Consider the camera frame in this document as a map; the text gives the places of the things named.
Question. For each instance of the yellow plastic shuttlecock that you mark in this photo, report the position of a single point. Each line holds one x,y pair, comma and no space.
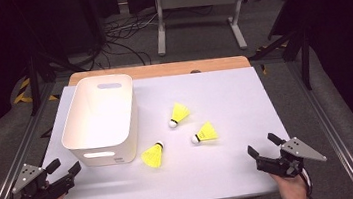
206,133
152,156
179,112

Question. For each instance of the black tripod stand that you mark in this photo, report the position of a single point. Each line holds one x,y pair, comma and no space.
33,82

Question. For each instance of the yellow black hazard tape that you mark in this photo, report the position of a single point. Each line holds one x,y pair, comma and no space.
25,98

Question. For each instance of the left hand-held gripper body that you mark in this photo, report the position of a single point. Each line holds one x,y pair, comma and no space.
40,192

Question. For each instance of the person's right hand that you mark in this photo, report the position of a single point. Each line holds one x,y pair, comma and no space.
292,190

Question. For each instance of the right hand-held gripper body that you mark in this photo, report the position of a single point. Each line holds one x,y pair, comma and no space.
286,166

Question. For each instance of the aluminium floor rail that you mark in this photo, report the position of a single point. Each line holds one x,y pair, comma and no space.
14,165
328,122

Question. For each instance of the white plastic storage bin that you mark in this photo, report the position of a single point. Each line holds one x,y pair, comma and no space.
99,115

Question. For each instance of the black metal stand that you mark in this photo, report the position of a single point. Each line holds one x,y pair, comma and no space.
306,61

